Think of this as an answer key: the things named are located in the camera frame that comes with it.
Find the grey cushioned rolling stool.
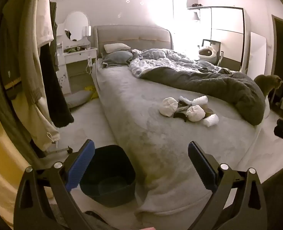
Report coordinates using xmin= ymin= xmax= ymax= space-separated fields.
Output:
xmin=67 ymin=92 xmax=94 ymax=108

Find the white vanity desk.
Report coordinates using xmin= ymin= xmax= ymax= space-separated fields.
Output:
xmin=56 ymin=37 xmax=97 ymax=95

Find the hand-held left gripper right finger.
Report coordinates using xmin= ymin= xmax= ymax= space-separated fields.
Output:
xmin=188 ymin=141 xmax=268 ymax=230

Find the brown cardboard tape roll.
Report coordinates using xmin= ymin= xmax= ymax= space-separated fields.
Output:
xmin=203 ymin=108 xmax=215 ymax=120

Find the oval vanity mirror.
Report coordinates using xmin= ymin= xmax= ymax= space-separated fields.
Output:
xmin=64 ymin=11 xmax=89 ymax=41

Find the olive knit cardigan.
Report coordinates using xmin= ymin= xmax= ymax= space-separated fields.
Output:
xmin=0 ymin=0 xmax=43 ymax=107

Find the dark grey fleece blanket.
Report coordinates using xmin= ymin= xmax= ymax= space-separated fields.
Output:
xmin=139 ymin=67 xmax=266 ymax=126

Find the wall shelf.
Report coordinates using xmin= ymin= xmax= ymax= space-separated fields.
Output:
xmin=187 ymin=3 xmax=212 ymax=11

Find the person's fuzzy grey clothing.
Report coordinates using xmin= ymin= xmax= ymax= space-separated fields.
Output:
xmin=261 ymin=165 xmax=283 ymax=230

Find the dark plastic wrapper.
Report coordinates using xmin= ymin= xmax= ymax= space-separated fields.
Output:
xmin=173 ymin=111 xmax=188 ymax=122

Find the grey pillow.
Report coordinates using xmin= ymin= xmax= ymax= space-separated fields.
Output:
xmin=102 ymin=51 xmax=133 ymax=67

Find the white table lamp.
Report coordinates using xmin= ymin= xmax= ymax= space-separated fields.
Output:
xmin=82 ymin=26 xmax=91 ymax=46

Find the white shirt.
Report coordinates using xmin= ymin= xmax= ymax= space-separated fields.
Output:
xmin=36 ymin=0 xmax=54 ymax=46

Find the striped paper packaging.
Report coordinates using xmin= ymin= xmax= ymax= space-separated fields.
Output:
xmin=178 ymin=96 xmax=192 ymax=113

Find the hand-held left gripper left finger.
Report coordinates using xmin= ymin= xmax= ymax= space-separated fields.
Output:
xmin=13 ymin=139 xmax=95 ymax=230

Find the white charger with cable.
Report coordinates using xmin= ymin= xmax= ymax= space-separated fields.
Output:
xmin=85 ymin=56 xmax=94 ymax=75

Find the cream drawstring coat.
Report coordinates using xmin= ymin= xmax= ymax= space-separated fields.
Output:
xmin=19 ymin=0 xmax=60 ymax=152

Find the brown cat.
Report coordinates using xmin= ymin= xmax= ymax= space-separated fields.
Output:
xmin=254 ymin=75 xmax=283 ymax=97

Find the black office chair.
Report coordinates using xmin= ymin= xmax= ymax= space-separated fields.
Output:
xmin=201 ymin=39 xmax=224 ymax=66

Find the green knit vest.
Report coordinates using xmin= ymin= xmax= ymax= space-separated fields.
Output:
xmin=49 ymin=1 xmax=60 ymax=71

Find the yellow curtain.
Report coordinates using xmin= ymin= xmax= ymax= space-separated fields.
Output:
xmin=0 ymin=96 xmax=51 ymax=221

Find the white wardrobe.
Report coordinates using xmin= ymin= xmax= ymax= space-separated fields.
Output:
xmin=200 ymin=7 xmax=246 ymax=69

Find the black plastic bin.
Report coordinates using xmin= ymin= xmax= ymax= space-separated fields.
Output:
xmin=79 ymin=145 xmax=136 ymax=208

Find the yellow cloth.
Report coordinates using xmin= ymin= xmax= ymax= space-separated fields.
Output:
xmin=84 ymin=85 xmax=99 ymax=99

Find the white pillow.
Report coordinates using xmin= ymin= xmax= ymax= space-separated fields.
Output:
xmin=104 ymin=43 xmax=131 ymax=53

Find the grey upholstered bed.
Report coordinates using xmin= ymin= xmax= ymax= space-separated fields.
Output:
xmin=91 ymin=25 xmax=271 ymax=221

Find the blue white patterned duvet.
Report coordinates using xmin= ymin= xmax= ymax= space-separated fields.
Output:
xmin=128 ymin=48 xmax=233 ymax=78

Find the black fleece garment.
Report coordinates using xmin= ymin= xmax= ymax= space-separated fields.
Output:
xmin=40 ymin=38 xmax=74 ymax=128

